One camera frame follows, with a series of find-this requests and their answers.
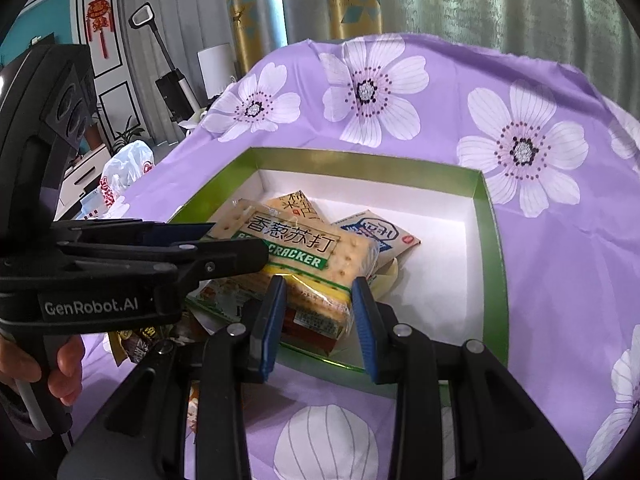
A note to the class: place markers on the purple floral blanket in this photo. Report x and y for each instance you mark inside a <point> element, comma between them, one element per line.
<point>450,110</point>

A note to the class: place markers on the red knot wall hanging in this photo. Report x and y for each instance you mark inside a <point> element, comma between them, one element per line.
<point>98,17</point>

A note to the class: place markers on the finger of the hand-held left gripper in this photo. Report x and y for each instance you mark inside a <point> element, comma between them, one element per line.
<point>170,232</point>
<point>220,257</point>

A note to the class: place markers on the tan snack packet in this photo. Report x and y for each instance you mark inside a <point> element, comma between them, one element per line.
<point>295,207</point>

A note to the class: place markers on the soda cracker packet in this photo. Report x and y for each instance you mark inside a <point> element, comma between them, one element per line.
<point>310,255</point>

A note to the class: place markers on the green potted plant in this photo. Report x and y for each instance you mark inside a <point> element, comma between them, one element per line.
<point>127,132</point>

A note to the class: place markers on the brown snack packet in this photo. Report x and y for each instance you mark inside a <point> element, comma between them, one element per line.
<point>137,342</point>

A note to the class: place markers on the crinkled yellow snack packet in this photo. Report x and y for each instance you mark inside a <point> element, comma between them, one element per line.
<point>387,277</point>

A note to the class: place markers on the white board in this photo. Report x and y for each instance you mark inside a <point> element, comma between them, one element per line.
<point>217,70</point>

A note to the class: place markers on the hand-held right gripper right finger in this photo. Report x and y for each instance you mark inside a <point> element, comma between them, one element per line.
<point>367,330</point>

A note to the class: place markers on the person's left hand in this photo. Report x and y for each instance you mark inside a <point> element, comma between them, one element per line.
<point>67,370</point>

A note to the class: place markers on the white red plastic bag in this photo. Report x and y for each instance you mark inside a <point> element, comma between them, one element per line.
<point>127,165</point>

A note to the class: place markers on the blue white snack packet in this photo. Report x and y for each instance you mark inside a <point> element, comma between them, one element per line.
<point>375,237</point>

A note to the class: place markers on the silver grey curtain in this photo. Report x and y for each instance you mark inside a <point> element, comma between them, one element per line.
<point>500,5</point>

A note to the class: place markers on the red snack packet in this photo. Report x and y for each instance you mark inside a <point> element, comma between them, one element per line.
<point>310,332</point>

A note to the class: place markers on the green cardboard box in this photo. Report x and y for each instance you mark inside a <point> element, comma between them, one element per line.
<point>492,260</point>

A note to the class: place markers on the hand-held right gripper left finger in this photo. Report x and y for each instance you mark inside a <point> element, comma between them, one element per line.
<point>270,330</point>

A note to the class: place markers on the white low cabinet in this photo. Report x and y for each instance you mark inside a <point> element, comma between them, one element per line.
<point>82,175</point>

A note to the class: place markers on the black upright vacuum cleaner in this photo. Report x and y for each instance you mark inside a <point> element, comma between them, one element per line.
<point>170,85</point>

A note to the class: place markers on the gold patterned curtain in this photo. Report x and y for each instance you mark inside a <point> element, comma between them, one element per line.
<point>300,5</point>

